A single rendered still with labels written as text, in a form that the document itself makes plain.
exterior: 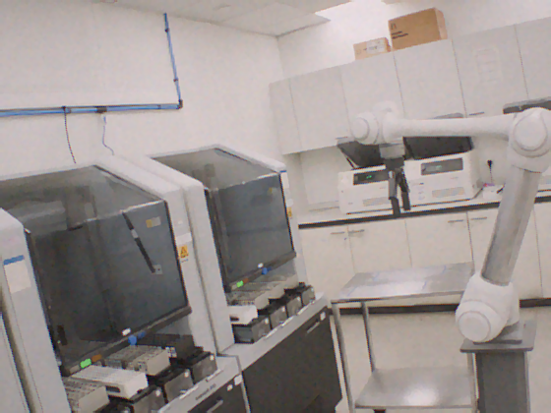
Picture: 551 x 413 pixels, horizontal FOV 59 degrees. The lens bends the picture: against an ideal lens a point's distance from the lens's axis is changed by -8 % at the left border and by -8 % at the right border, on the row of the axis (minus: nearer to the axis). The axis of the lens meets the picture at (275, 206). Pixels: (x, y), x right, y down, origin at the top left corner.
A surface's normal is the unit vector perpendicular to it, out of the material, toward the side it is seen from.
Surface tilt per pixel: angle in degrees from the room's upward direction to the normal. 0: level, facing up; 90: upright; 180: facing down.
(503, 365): 90
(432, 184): 90
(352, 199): 90
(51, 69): 90
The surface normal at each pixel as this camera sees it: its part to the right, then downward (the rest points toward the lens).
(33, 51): 0.85, -0.11
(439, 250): -0.52, 0.17
